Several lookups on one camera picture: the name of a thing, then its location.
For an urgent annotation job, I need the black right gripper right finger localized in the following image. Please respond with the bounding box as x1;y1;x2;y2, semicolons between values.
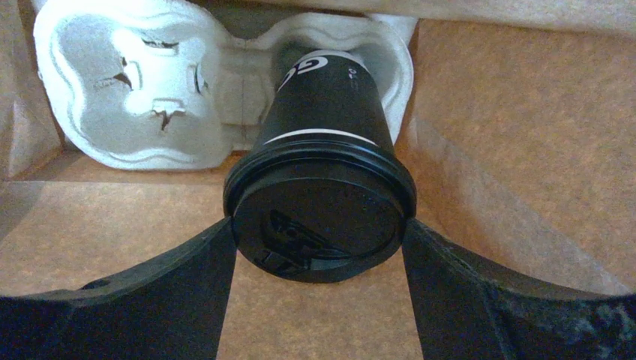
402;219;635;359

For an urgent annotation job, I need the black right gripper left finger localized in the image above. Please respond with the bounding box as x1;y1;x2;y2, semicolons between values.
1;219;236;359

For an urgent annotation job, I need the brown paper bag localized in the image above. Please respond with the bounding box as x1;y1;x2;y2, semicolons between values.
1;1;635;359

